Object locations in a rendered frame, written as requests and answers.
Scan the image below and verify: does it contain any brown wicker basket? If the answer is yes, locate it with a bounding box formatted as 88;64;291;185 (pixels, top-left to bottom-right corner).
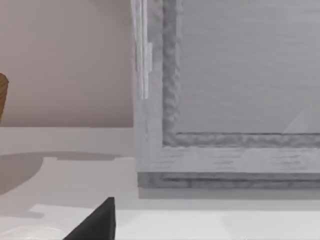
0;72;10;124

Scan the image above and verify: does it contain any white round plate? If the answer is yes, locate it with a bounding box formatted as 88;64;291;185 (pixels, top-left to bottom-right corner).
0;224;66;240

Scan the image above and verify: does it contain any grey cabinet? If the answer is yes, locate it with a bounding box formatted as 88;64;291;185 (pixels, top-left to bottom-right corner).
129;0;320;190

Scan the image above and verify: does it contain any grey cabinet door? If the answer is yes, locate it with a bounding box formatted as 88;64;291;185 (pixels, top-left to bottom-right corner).
161;0;320;148

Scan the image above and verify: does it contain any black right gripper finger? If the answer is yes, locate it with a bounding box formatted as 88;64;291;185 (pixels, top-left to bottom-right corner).
62;196;117;240

